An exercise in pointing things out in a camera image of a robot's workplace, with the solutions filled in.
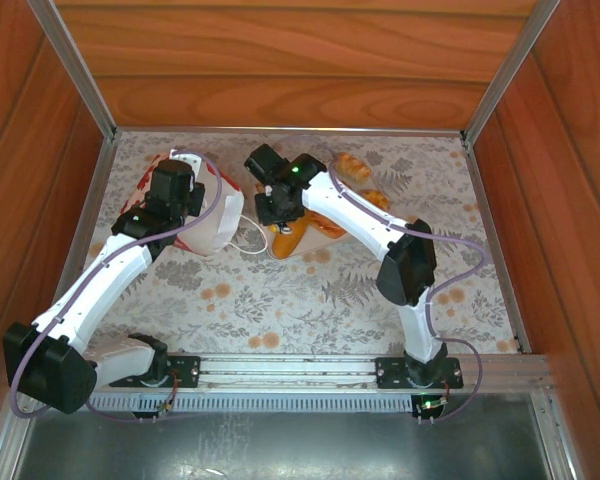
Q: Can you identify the small circuit board green light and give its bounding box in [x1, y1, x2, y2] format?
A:
[413, 394, 451, 426]

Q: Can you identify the grey metal panel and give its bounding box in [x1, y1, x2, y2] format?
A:
[9, 394, 561, 480]

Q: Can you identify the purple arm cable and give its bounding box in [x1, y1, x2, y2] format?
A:
[277, 135, 490, 424]
[8, 148, 225, 425]

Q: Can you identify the floral table mat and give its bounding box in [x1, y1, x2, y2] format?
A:
[42, 130, 524, 354]

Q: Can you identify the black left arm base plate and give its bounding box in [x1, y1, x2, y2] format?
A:
[108, 353, 201, 389]

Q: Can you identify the red printed paper bag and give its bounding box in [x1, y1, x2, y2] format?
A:
[119, 152, 269, 257]

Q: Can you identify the aluminium frame post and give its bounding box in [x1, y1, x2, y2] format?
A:
[460, 0, 564, 146]
[27, 0, 119, 144]

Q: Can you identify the aluminium frame rail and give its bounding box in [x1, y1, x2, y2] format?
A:
[462, 137, 531, 354]
[113, 126, 466, 137]

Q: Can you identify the beige plastic tray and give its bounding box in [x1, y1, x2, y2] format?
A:
[244, 157, 386, 260]

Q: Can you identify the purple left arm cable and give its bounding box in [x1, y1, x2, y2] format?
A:
[8, 148, 225, 425]

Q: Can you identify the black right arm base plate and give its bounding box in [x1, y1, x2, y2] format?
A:
[374, 355, 465, 390]

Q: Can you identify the aluminium mounting beam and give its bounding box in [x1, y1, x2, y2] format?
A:
[12, 349, 554, 396]

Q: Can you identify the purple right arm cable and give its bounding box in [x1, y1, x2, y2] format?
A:
[277, 135, 490, 424]

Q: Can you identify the glazed fake bread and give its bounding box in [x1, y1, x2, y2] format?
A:
[305, 210, 349, 241]

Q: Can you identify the fake croissant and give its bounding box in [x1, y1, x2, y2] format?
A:
[333, 152, 373, 182]
[359, 188, 391, 213]

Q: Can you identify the long golden fake bread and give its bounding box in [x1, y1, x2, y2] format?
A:
[271, 218, 312, 261]

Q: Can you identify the grey slotted cable duct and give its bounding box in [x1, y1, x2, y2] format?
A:
[87, 392, 416, 414]

